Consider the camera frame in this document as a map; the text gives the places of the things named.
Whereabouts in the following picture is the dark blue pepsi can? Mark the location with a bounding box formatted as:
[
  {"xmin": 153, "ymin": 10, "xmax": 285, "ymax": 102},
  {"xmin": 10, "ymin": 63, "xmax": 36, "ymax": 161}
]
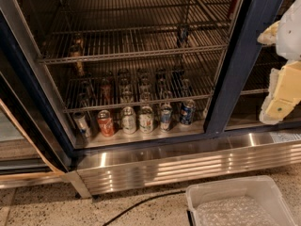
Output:
[{"xmin": 180, "ymin": 100, "xmax": 196, "ymax": 125}]

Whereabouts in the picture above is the red cola can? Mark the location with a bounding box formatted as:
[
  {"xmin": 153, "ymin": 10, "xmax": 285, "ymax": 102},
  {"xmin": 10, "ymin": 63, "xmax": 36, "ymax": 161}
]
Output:
[{"xmin": 97, "ymin": 110, "xmax": 115, "ymax": 137}]

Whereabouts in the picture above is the white plastic bin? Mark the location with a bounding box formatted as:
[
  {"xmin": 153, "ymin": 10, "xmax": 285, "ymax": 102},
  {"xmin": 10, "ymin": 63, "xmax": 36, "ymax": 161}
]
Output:
[{"xmin": 186, "ymin": 175, "xmax": 298, "ymax": 226}]

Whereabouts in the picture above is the top wire shelf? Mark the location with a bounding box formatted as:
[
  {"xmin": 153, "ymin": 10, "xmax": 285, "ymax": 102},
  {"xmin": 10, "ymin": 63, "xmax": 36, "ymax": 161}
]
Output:
[{"xmin": 39, "ymin": 21, "xmax": 230, "ymax": 65}]

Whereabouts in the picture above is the right compartment wire shelf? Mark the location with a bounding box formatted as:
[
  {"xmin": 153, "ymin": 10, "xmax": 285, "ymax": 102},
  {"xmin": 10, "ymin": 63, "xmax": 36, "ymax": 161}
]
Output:
[{"xmin": 241, "ymin": 46, "xmax": 286, "ymax": 95}]

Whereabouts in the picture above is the silver can far left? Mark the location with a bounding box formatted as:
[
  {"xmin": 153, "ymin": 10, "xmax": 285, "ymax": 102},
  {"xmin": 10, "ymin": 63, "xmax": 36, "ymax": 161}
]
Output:
[{"xmin": 72, "ymin": 112, "xmax": 91, "ymax": 137}]

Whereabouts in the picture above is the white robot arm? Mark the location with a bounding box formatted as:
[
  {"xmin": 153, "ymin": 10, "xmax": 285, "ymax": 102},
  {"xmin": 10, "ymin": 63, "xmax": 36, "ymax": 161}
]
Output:
[{"xmin": 257, "ymin": 0, "xmax": 301, "ymax": 125}]

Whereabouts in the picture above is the stainless steel fridge grille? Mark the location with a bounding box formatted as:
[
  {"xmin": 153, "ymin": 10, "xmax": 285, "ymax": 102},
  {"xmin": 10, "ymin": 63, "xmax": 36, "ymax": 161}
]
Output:
[{"xmin": 77, "ymin": 130, "xmax": 301, "ymax": 195}]

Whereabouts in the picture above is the lower wire shelf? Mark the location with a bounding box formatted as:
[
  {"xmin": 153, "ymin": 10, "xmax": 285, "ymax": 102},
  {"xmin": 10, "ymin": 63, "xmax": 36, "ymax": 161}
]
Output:
[{"xmin": 64, "ymin": 73, "xmax": 214, "ymax": 113}]

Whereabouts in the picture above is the blue silver can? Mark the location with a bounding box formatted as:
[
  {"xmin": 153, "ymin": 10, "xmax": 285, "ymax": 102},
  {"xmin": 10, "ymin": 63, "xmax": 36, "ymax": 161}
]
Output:
[{"xmin": 160, "ymin": 104, "xmax": 173, "ymax": 132}]

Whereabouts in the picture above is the bubble wrap sheet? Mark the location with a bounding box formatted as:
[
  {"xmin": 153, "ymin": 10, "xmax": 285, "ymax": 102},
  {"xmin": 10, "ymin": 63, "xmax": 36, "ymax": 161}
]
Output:
[{"xmin": 197, "ymin": 196, "xmax": 279, "ymax": 226}]

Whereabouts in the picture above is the black power cable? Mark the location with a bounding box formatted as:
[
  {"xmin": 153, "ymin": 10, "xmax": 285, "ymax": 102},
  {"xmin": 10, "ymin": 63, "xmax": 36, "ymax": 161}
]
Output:
[{"xmin": 102, "ymin": 189, "xmax": 186, "ymax": 226}]

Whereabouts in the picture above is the white green red can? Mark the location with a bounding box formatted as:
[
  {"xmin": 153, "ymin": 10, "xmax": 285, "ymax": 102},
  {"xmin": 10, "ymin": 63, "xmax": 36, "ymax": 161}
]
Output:
[{"xmin": 139, "ymin": 105, "xmax": 154, "ymax": 134}]

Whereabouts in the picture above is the dark blue fridge pillar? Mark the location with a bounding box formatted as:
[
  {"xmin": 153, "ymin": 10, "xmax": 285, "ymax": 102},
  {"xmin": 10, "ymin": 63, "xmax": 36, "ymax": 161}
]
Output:
[{"xmin": 204, "ymin": 0, "xmax": 283, "ymax": 135}]

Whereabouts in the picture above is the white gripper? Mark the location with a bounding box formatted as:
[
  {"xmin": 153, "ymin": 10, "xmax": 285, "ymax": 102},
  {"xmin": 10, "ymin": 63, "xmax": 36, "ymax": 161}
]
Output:
[{"xmin": 257, "ymin": 21, "xmax": 301, "ymax": 125}]

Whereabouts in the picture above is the open fridge glass door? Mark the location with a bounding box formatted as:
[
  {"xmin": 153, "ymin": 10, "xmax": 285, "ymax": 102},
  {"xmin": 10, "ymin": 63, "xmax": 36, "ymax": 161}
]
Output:
[{"xmin": 0, "ymin": 16, "xmax": 71, "ymax": 189}]

